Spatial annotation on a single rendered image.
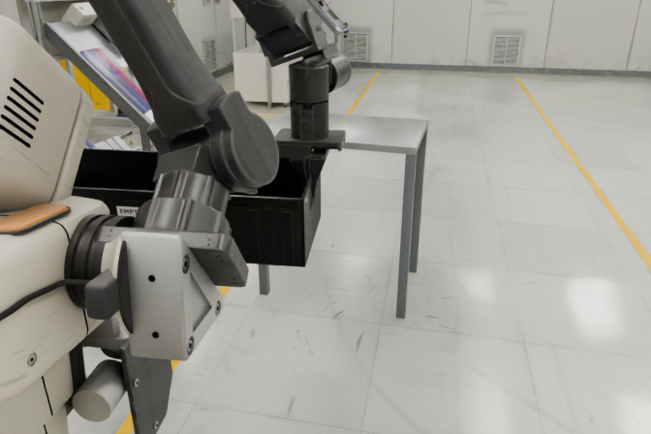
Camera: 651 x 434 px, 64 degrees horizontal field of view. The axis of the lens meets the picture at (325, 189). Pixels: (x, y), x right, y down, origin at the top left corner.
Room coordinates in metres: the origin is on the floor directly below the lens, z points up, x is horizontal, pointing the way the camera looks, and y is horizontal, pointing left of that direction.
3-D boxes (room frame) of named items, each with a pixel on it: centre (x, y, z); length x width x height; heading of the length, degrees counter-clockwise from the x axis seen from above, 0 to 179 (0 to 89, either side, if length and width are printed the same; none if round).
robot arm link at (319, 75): (0.76, 0.02, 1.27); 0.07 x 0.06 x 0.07; 157
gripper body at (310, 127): (0.76, 0.02, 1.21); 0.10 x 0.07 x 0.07; 83
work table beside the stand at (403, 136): (2.27, -0.08, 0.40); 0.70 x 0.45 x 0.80; 74
